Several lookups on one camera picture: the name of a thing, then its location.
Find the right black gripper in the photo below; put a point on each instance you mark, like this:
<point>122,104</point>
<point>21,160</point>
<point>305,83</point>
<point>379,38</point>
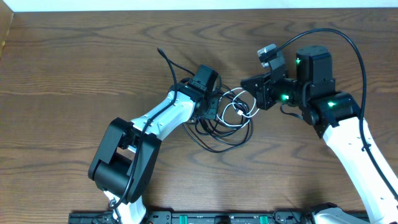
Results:
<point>263,95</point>

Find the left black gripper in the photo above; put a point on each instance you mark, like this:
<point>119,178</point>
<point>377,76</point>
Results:
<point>214,114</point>

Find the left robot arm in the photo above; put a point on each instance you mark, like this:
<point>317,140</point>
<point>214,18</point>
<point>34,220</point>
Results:
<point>126,156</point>

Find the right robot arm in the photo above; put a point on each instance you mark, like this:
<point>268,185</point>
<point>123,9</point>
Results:
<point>334,115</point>

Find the cardboard panel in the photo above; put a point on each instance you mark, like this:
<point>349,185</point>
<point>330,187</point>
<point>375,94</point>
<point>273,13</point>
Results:
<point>6,18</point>

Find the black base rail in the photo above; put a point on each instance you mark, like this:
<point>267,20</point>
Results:
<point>166,217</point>

